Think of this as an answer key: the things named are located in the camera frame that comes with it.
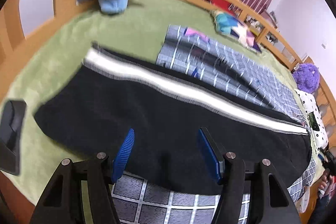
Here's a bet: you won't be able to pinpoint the black pants with white stripe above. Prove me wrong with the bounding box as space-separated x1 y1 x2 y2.
34 43 313 196

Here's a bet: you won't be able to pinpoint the person's right hand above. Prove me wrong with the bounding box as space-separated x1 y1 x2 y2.
318 169 334 196

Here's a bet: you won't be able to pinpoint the white black-dotted cloth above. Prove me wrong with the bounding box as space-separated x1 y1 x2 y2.
295 89 329 148

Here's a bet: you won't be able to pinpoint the black phone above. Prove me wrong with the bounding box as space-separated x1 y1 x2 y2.
308 112 319 131

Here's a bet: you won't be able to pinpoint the grey checkered quilt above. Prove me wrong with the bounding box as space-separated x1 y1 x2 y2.
111 24 318 224

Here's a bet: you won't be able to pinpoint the purple plush toy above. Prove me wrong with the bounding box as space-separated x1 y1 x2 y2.
292 63 320 94

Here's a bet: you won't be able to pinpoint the colourful geometric pillow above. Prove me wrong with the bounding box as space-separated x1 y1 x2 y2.
210 10 261 53

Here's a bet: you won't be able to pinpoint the green fleece bed blanket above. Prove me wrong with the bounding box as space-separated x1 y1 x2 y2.
7 0 296 223

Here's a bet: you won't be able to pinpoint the wooden bed frame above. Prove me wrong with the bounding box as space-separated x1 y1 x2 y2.
1 0 301 98

